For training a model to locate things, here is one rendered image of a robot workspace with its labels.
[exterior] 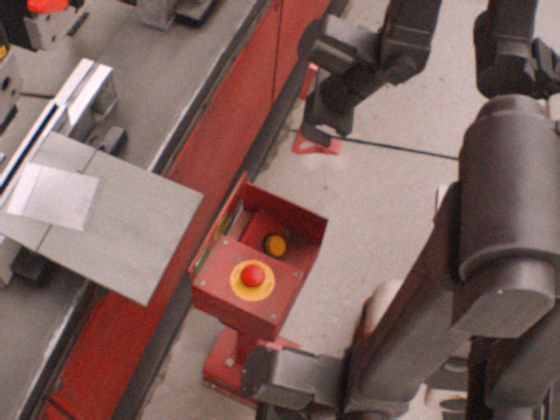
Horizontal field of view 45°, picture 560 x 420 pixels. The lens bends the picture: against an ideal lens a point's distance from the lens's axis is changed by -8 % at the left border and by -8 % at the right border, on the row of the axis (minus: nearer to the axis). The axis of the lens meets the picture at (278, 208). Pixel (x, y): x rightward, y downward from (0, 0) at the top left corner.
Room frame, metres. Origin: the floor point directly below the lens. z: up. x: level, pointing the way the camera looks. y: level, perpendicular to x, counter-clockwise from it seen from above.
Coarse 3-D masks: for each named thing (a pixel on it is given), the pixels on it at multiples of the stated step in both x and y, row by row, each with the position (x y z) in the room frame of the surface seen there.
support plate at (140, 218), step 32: (32, 160) 0.48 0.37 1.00; (64, 160) 0.49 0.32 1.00; (96, 160) 0.49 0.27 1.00; (128, 192) 0.45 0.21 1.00; (160, 192) 0.46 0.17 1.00; (192, 192) 0.46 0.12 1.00; (0, 224) 0.37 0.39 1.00; (32, 224) 0.38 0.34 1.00; (96, 224) 0.39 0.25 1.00; (128, 224) 0.40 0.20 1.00; (160, 224) 0.41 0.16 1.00; (64, 256) 0.34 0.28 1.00; (96, 256) 0.35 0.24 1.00; (128, 256) 0.35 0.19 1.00; (160, 256) 0.36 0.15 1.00; (128, 288) 0.31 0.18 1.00
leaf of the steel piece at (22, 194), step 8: (24, 168) 0.46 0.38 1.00; (32, 168) 0.47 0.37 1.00; (40, 168) 0.47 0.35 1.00; (24, 176) 0.45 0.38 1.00; (32, 176) 0.45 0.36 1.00; (24, 184) 0.44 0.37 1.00; (32, 184) 0.44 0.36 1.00; (16, 192) 0.42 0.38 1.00; (24, 192) 0.43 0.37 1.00; (16, 200) 0.41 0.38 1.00; (24, 200) 0.41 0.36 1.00; (8, 208) 0.40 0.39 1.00; (16, 208) 0.40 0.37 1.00; (24, 208) 0.40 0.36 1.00
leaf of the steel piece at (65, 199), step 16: (48, 176) 0.46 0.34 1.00; (64, 176) 0.46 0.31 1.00; (80, 176) 0.46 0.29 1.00; (32, 192) 0.43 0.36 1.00; (48, 192) 0.43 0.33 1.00; (64, 192) 0.44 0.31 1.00; (80, 192) 0.44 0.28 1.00; (96, 192) 0.43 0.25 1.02; (32, 208) 0.40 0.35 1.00; (48, 208) 0.41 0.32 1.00; (64, 208) 0.41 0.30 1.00; (80, 208) 0.41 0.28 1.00; (64, 224) 0.39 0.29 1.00; (80, 224) 0.39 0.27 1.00
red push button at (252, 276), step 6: (252, 264) 0.45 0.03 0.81; (246, 270) 0.44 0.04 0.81; (252, 270) 0.44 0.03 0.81; (258, 270) 0.44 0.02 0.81; (246, 276) 0.43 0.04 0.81; (252, 276) 0.43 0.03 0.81; (258, 276) 0.43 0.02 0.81; (264, 276) 0.43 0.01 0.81; (246, 282) 0.42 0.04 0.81; (252, 282) 0.42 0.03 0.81; (258, 282) 0.42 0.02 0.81
